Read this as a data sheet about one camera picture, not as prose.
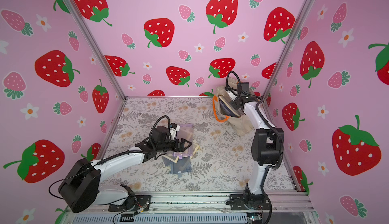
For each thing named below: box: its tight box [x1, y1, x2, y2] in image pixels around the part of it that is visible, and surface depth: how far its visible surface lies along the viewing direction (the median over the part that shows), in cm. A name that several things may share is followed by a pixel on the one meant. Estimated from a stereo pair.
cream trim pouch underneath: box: [190, 138, 200, 160], surface depth 95 cm
